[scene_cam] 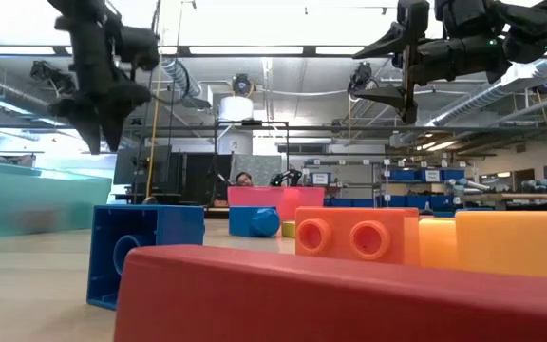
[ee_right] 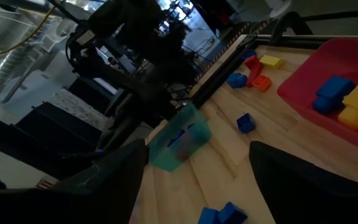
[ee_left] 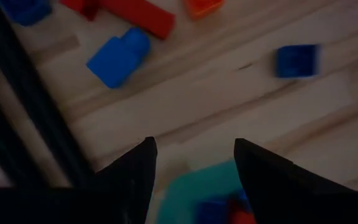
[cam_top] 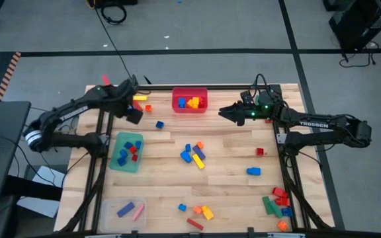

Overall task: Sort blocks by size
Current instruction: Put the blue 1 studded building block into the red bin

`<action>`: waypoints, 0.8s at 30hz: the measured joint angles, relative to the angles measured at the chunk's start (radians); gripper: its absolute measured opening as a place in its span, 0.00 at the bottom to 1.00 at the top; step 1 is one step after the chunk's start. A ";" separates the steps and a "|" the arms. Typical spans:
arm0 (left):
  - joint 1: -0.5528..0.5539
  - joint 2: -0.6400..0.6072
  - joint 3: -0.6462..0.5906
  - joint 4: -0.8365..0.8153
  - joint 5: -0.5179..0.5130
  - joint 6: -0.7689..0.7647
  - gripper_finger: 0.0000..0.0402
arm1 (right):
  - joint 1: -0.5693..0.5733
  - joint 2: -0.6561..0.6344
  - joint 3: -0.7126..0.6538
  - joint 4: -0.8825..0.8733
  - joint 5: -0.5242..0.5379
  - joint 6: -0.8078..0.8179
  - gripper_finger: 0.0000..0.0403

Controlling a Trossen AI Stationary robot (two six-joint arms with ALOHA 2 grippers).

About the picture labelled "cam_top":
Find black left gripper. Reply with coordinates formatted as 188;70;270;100
110;80;144;126

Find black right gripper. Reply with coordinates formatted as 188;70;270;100
218;102;265;127

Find long pink block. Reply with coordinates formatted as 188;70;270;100
131;202;146;222

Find red plastic bin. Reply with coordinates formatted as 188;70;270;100
171;87;209;114

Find green translucent plastic bin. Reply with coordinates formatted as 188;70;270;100
109;132;145;174

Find white paper sheets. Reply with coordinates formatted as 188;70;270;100
16;164;66;219

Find clear plastic bin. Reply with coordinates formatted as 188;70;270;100
99;197;148;233

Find black equipment box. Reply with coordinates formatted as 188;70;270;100
87;0;138;9

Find black desk leg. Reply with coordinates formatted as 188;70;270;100
1;174;63;202

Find black computer tower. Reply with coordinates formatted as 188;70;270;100
328;0;381;52

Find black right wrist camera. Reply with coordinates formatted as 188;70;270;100
240;91;255;106

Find black aluminium table frame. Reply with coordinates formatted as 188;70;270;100
56;84;334;238

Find long black floor cable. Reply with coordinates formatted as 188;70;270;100
93;6;135;82

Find coiled black cable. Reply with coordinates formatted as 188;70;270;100
100;3;128;26

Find black power cables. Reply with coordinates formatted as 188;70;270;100
338;41;378;69

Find grey metal bracket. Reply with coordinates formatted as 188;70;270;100
267;232;306;238

